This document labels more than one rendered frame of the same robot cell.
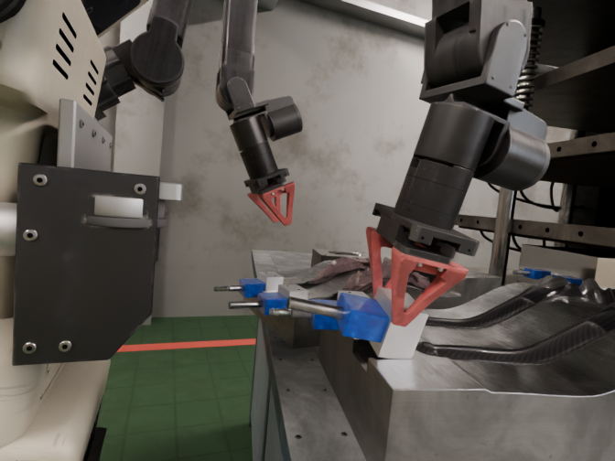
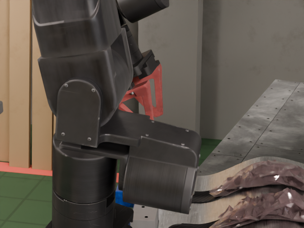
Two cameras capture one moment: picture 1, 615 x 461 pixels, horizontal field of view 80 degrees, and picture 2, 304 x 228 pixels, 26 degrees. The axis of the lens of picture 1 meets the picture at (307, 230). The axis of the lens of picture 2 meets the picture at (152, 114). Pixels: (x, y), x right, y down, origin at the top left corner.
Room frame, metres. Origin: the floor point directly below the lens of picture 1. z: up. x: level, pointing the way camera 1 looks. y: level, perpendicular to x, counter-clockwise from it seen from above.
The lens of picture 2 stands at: (-0.06, -0.47, 1.34)
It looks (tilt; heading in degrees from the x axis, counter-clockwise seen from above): 20 degrees down; 34
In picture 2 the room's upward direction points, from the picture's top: straight up
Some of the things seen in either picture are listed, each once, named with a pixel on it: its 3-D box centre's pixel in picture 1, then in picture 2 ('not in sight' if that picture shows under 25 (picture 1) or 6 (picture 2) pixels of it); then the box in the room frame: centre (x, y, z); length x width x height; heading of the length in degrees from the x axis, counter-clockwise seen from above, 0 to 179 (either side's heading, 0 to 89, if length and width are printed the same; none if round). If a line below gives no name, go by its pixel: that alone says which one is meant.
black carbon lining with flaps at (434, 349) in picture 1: (521, 313); not in sight; (0.47, -0.29, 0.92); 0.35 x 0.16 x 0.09; 101
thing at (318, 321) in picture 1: (318, 314); not in sight; (0.47, -0.03, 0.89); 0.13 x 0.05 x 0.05; 100
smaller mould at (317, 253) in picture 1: (344, 263); not in sight; (1.25, -0.14, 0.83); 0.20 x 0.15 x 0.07; 101
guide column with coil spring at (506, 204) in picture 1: (506, 201); not in sight; (1.31, -0.69, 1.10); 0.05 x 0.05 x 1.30
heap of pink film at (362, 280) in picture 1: (374, 271); (295, 192); (0.79, -0.15, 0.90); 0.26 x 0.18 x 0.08; 118
